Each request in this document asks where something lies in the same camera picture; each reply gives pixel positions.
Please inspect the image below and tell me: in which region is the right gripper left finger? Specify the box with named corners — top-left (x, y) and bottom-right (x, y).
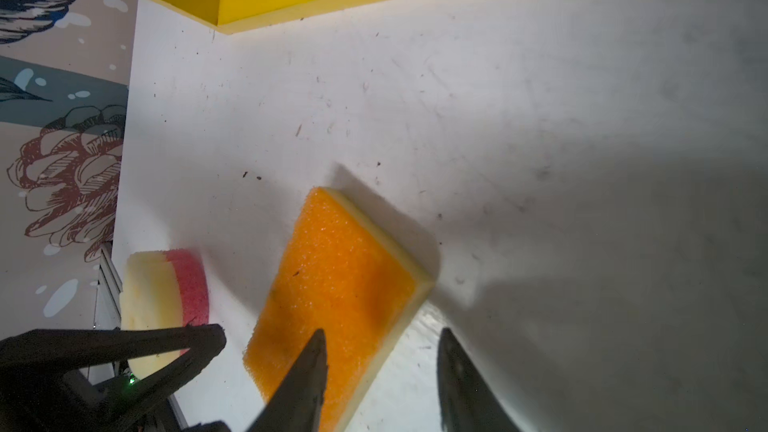
top-left (248, 329), bottom-right (328, 432)

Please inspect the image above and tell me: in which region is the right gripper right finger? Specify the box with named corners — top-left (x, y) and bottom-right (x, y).
top-left (436, 327), bottom-right (520, 432)

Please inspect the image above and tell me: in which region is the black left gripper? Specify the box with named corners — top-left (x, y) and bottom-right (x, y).
top-left (1, 324), bottom-right (226, 431)

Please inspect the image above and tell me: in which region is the orange sponge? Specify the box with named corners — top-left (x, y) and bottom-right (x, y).
top-left (243, 187), bottom-right (435, 431)

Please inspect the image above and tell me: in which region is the yellow smiley face sponge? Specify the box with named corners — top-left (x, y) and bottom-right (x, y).
top-left (118, 248), bottom-right (211, 380)

